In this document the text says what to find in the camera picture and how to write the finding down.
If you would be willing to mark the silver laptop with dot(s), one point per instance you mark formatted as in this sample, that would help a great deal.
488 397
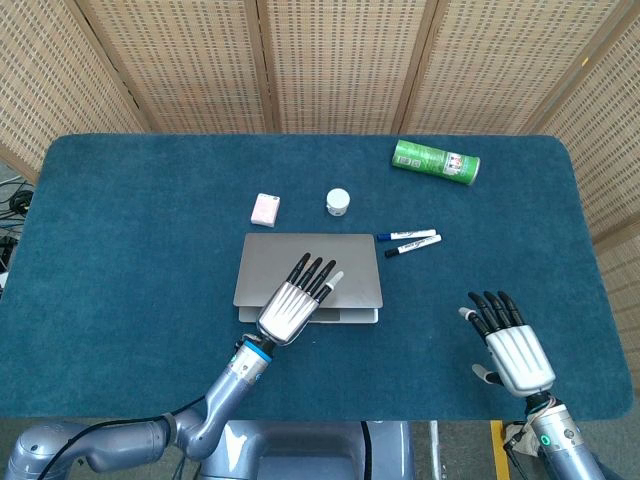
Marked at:
350 270

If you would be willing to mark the white sneaker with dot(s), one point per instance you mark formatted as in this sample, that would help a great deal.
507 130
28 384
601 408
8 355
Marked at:
515 435

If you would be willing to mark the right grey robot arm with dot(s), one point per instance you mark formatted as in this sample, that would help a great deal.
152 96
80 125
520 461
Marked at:
560 442

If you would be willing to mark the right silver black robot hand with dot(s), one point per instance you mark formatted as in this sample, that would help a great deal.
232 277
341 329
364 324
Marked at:
520 357

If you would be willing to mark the woven bamboo folding screen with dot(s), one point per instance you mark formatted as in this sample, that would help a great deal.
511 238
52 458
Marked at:
340 65

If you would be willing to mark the small white jar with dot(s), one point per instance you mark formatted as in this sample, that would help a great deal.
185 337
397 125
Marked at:
338 201

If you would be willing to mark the white table leg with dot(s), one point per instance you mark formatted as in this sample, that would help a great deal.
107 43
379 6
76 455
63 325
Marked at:
434 450

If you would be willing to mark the blue felt table cover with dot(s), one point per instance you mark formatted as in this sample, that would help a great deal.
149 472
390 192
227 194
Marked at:
125 225

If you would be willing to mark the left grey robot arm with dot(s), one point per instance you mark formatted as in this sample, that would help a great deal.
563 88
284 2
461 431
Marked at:
125 445

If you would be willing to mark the white marker black cap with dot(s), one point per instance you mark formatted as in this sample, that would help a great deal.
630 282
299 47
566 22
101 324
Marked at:
415 245

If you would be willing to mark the green cylindrical snack can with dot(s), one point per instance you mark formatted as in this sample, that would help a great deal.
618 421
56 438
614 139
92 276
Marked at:
430 160

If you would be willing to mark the white marker blue cap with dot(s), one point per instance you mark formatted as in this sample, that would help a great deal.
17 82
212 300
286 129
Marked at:
410 234

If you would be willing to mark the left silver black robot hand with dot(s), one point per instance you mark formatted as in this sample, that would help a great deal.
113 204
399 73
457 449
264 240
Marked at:
290 310

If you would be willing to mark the pink tissue pack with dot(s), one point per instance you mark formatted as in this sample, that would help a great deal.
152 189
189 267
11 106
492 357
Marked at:
265 211

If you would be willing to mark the grey robot torso base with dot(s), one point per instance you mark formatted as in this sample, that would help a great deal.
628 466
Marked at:
325 450

